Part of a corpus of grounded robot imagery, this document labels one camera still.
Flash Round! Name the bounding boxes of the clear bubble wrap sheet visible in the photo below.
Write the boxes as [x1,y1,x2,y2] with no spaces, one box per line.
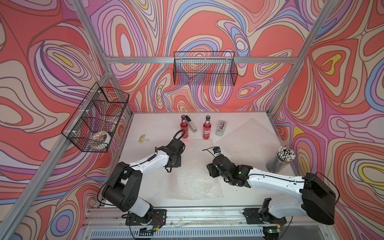
[168,139,224,201]

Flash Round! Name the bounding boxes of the pink bottle with label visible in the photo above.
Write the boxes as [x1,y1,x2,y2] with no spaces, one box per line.
[203,115,212,140]

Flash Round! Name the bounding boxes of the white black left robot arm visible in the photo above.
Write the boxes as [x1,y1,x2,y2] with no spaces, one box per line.
[101,139,185,223]

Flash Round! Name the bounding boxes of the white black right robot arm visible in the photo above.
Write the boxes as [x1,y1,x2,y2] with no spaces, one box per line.
[207,155,336,225]

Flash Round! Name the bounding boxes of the pink bottle near stapler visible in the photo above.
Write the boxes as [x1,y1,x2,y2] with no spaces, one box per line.
[180,115,189,139]

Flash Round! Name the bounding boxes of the yellow binder clip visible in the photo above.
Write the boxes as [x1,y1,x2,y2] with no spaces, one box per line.
[139,135,149,143]

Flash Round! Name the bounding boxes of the cup of pens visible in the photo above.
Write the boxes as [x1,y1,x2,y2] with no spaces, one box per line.
[266,147,296,174]

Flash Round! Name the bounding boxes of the patterned bowl in basket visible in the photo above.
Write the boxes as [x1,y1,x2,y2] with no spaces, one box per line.
[90,131,112,150]

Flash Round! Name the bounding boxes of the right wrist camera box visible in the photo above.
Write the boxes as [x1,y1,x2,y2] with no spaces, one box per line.
[212,147,221,156]

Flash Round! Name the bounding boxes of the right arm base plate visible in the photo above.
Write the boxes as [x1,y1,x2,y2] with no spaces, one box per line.
[243,208,287,226]

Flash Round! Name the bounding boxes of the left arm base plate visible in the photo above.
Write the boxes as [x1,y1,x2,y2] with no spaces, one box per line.
[126,209,167,227]

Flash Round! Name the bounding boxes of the black wire basket back wall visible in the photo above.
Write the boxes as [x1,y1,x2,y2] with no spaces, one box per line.
[173,50,238,86]

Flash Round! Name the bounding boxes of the black wire basket wall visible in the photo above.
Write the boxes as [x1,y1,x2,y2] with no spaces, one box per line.
[173,50,238,86]
[62,83,130,153]

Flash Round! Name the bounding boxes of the black wire basket left wall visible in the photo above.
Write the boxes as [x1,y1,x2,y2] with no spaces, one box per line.
[62,83,130,153]

